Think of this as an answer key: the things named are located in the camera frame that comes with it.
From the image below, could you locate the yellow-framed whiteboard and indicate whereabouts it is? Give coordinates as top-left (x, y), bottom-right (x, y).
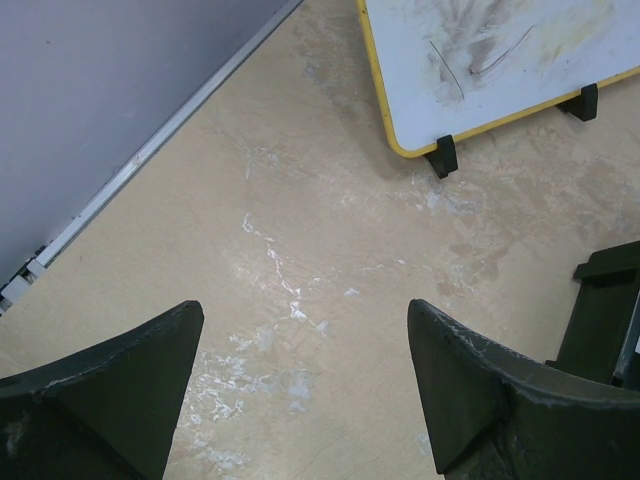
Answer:
top-left (357, 1), bottom-right (639, 158)

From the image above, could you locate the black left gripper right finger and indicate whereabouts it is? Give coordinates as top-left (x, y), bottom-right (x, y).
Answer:
top-left (407, 299), bottom-right (639, 479)

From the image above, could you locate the black and white tray organizer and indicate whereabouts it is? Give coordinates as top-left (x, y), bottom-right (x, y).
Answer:
top-left (546, 241), bottom-right (639, 391)

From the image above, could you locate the black whiteboard stand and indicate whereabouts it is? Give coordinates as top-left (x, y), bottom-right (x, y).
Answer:
top-left (423, 83), bottom-right (599, 179)

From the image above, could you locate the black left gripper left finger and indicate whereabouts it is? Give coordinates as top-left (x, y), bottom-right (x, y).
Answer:
top-left (1, 301), bottom-right (204, 479)

